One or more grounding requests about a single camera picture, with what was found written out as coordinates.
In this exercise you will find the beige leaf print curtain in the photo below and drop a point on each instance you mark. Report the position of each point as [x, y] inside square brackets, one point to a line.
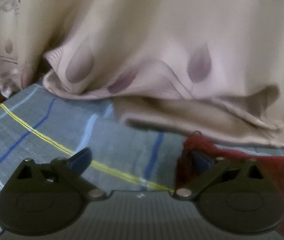
[214, 66]

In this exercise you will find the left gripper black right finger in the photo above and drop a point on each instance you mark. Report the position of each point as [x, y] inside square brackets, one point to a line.
[236, 197]

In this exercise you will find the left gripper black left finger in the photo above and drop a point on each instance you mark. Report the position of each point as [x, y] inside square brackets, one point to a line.
[39, 199]

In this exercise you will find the dark red knitted sweater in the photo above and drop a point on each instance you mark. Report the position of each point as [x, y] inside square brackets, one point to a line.
[187, 167]

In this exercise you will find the blue plaid bed sheet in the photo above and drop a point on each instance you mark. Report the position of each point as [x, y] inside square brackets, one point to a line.
[36, 124]

